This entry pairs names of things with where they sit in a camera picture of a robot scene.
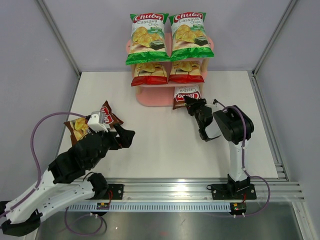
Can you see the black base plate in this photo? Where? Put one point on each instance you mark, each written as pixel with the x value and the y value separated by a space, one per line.
pixel 115 192
pixel 221 192

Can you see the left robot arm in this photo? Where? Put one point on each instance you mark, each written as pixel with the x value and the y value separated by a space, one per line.
pixel 57 189

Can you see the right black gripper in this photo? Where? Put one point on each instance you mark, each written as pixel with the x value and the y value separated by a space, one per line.
pixel 192 103

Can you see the green chips bag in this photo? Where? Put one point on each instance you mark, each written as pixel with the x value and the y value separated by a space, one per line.
pixel 189 38
pixel 147 39

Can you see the brown chips bag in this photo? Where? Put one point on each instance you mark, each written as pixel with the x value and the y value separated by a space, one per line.
pixel 181 92
pixel 79 127

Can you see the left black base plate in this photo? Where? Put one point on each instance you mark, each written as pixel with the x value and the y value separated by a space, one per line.
pixel 115 192

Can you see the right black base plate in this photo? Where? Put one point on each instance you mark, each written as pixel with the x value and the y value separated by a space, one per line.
pixel 221 192

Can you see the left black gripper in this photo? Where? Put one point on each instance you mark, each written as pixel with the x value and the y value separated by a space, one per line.
pixel 125 137

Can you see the white slotted cable duct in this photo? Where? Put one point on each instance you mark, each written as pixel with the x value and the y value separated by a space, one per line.
pixel 151 207

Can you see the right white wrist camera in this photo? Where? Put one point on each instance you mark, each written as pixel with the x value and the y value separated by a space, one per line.
pixel 218 103

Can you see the red chips bag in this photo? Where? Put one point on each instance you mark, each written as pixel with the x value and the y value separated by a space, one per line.
pixel 184 72
pixel 150 73

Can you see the aluminium mounting rail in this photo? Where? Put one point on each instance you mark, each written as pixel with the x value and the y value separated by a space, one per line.
pixel 278 191

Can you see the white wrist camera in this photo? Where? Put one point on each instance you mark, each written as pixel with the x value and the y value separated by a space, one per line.
pixel 96 122
pixel 218 103

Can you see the pink three-tier shelf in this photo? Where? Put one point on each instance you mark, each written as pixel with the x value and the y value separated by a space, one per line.
pixel 161 95

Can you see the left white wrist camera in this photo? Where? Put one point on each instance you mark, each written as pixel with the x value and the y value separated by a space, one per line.
pixel 96 122

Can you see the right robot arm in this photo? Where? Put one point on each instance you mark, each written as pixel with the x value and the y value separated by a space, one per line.
pixel 236 128

